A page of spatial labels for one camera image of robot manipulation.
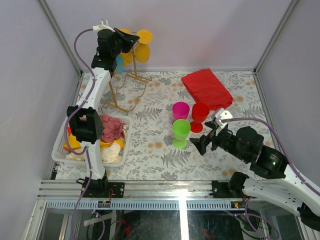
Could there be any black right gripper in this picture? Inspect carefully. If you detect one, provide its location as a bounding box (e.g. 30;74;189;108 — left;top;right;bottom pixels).
188;120;249;162

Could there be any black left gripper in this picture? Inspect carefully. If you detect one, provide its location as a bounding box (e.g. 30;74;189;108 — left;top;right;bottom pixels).
108;28;137;58

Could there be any orange plastic wine glass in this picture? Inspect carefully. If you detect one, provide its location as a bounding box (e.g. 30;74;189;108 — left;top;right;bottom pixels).
135;29;153;63
119;28;133;66

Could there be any red plastic wine glass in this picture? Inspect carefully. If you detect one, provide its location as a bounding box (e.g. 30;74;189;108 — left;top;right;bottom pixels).
190;102;210;133

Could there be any green plastic wine glass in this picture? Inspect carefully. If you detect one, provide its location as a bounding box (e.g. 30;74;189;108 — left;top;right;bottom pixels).
172;119;191;149

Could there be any magenta plastic wine glass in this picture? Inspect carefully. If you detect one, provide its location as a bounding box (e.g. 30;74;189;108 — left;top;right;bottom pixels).
172;101;190;121

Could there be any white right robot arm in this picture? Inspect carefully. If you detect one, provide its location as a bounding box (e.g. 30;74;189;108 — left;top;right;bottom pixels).
190;120;320;231

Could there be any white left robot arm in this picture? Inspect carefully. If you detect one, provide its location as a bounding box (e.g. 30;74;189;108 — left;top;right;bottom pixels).
65;26;140;200

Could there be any teal plastic wine glass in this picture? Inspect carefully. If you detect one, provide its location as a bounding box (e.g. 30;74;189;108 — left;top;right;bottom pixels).
115;55;124;73

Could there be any red folded cloth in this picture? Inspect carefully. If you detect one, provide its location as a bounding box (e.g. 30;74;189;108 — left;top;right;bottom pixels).
181;68;233;111

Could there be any pink crumpled cloth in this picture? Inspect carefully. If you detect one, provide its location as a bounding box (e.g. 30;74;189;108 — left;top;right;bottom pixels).
99;114;125;143

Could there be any cream cloth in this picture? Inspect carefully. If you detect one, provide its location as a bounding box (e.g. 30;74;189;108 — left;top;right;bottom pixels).
65;142;123;164

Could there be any yellow cloth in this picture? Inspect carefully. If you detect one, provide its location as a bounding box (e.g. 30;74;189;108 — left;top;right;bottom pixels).
67;126;124;150

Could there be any white plastic basket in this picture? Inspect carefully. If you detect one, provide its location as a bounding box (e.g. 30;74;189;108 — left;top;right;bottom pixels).
51;114;133;167

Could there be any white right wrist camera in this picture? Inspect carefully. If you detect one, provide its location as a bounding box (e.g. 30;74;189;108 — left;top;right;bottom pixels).
212;108;233;136

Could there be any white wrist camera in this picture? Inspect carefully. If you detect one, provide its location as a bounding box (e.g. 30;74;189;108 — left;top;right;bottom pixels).
212;108;233;136
92;19;115;33

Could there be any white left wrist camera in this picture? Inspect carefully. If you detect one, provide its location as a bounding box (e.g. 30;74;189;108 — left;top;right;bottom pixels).
92;19;115;33

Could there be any gold wire wine glass rack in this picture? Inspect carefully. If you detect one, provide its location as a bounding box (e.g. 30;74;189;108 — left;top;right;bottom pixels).
100;31;153;115

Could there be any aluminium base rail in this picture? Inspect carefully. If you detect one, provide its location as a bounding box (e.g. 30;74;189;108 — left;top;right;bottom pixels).
37;180;234;200

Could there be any grey cable duct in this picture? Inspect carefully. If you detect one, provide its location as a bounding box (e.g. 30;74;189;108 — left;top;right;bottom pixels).
47;199;240;211

